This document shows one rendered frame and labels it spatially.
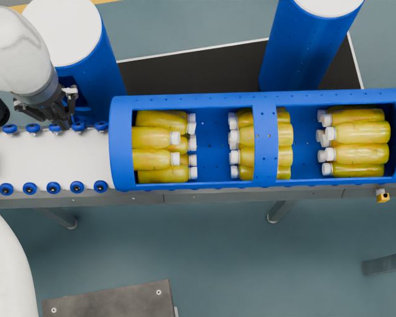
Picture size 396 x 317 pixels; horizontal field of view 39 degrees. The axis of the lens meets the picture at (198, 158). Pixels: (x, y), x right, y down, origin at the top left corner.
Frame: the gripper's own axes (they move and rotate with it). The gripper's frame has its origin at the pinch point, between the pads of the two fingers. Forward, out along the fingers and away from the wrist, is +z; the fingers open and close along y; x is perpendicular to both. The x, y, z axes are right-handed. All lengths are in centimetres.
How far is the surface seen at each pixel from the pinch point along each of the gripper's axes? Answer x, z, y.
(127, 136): -3.6, 31.7, -11.3
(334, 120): 2, 43, -72
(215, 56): -71, 140, -56
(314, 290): 51, 155, -75
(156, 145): -1.7, 40.3, -18.4
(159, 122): -9.0, 41.8, -21.0
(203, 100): -9.9, 34.4, -34.5
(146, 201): 8, 69, -11
